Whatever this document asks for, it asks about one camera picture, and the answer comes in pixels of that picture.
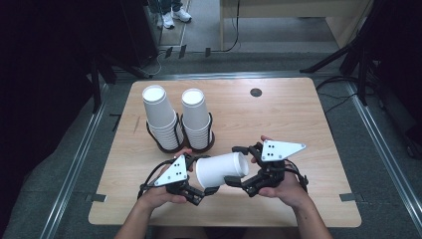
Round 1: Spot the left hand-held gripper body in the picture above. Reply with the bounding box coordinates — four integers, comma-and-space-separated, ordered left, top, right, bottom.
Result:
153, 153, 207, 206

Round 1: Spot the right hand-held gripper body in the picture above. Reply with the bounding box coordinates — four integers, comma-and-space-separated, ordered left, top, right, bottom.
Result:
243, 139, 308, 199

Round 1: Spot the single white paper cup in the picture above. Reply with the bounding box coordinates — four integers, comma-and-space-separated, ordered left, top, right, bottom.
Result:
195, 151, 250, 190

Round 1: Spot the black wire cup holder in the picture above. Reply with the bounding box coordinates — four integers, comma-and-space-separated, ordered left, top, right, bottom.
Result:
145, 113, 216, 154

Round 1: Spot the stack of white paper cups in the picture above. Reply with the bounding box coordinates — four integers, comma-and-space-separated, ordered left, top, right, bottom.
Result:
141, 84, 184, 151
180, 88, 214, 150

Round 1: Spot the person's left hand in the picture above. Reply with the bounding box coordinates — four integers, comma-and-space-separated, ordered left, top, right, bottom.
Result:
138, 147, 194, 210

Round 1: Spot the person's right hand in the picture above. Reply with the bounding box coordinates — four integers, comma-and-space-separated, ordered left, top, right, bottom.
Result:
250, 134, 313, 210

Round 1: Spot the black tape floor mark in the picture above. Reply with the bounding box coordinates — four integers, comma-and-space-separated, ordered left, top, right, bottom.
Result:
108, 113, 122, 132

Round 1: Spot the black metal stand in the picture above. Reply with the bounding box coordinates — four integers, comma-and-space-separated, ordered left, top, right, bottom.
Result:
87, 53, 154, 115

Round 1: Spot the black tripod stand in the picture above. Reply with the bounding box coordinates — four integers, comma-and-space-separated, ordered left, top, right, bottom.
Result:
300, 0, 382, 108

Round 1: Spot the black cabinet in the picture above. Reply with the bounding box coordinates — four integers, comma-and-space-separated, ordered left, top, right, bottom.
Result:
117, 0, 160, 69

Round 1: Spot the light wooden desk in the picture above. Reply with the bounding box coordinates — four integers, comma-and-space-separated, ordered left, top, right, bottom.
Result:
219, 0, 374, 52

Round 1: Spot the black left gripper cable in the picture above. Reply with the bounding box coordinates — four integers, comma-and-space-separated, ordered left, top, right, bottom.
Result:
136, 158, 177, 201

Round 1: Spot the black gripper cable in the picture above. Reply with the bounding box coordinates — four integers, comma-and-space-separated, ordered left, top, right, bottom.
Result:
136, 158, 177, 201
284, 158, 311, 194

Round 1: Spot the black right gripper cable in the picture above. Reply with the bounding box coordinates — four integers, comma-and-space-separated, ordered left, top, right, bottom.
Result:
284, 158, 311, 194

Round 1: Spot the metal floor rail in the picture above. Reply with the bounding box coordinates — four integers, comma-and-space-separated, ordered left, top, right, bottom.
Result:
343, 81, 422, 235
39, 83, 111, 239
112, 69, 351, 83

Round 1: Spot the black floor cable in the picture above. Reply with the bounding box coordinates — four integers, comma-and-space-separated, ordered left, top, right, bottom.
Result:
315, 75, 377, 115

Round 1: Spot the white floor cable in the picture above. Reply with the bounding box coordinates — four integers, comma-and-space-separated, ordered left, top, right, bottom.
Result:
144, 49, 167, 78

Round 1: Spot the black hanging cable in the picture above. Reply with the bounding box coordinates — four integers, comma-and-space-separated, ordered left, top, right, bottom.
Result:
210, 0, 241, 54

